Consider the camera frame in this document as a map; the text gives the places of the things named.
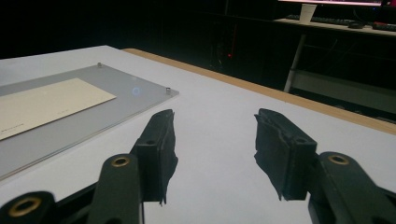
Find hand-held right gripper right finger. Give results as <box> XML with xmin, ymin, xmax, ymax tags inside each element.
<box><xmin>253</xmin><ymin>107</ymin><xmax>319</xmax><ymax>202</ymax></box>

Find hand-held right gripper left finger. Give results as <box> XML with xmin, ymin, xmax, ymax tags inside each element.
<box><xmin>130</xmin><ymin>108</ymin><xmax>179</xmax><ymax>206</ymax></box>

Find clear acrylic picture frame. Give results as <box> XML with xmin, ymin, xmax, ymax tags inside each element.
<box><xmin>0</xmin><ymin>62</ymin><xmax>180</xmax><ymax>182</ymax></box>

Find white table board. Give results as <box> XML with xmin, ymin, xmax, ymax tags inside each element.
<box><xmin>0</xmin><ymin>45</ymin><xmax>396</xmax><ymax>224</ymax></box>

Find picture card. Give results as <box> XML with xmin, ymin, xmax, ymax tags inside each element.
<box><xmin>0</xmin><ymin>77</ymin><xmax>118</xmax><ymax>142</ymax></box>

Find computer monitor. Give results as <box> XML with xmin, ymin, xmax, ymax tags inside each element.
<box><xmin>277</xmin><ymin>0</ymin><xmax>384</xmax><ymax>7</ymax></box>

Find black and red keyboard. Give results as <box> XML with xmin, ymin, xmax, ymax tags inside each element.
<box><xmin>372</xmin><ymin>21</ymin><xmax>396</xmax><ymax>33</ymax></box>

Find white metal frame stand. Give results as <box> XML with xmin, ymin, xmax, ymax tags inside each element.
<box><xmin>274</xmin><ymin>18</ymin><xmax>396</xmax><ymax>122</ymax></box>

